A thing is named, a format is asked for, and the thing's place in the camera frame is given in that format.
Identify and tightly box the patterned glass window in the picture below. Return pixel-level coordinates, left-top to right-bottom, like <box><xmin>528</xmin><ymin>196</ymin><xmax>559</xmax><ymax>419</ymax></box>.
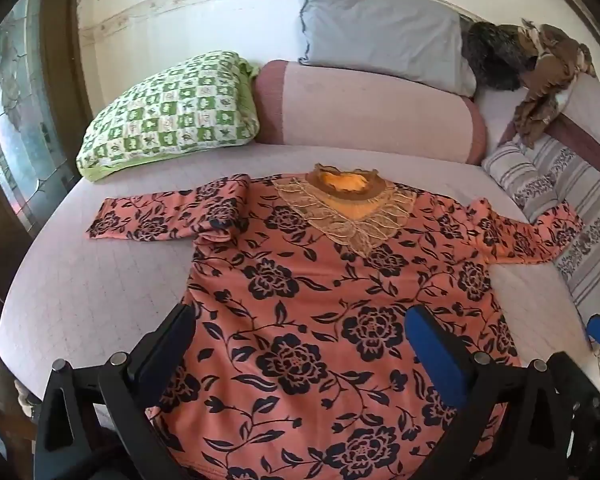
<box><xmin>0</xmin><ymin>0</ymin><xmax>81</xmax><ymax>231</ymax></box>

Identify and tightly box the green checked pillow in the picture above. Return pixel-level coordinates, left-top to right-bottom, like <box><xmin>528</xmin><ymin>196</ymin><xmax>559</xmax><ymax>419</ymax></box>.
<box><xmin>75</xmin><ymin>51</ymin><xmax>262</xmax><ymax>183</ymax></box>

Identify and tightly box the brown crumpled cloth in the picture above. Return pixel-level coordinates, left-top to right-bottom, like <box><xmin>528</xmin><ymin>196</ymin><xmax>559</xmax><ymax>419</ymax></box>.
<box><xmin>511</xmin><ymin>17</ymin><xmax>598</xmax><ymax>148</ymax></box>

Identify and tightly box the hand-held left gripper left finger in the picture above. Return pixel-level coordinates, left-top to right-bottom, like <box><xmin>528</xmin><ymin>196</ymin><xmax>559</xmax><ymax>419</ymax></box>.
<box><xmin>32</xmin><ymin>302</ymin><xmax>197</xmax><ymax>480</ymax></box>

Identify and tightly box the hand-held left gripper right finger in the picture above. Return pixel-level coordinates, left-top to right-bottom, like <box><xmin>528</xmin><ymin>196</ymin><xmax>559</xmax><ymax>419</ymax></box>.
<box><xmin>407</xmin><ymin>304</ymin><xmax>578</xmax><ymax>480</ymax></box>

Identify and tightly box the orange floral shirt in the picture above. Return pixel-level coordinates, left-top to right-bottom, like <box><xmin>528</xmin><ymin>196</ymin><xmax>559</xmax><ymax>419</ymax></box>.
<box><xmin>86</xmin><ymin>162</ymin><xmax>584</xmax><ymax>480</ymax></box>

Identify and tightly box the striped grey quilt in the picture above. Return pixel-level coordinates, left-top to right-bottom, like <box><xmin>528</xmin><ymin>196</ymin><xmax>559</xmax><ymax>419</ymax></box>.
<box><xmin>481</xmin><ymin>132</ymin><xmax>600</xmax><ymax>326</ymax></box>

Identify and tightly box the grey pillow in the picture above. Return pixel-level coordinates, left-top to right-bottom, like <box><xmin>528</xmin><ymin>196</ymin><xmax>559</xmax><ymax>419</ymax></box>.
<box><xmin>298</xmin><ymin>0</ymin><xmax>477</xmax><ymax>98</ymax></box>

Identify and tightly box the dark furry blanket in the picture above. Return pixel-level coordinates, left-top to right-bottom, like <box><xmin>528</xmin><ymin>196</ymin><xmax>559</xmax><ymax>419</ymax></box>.
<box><xmin>461</xmin><ymin>21</ymin><xmax>538</xmax><ymax>92</ymax></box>

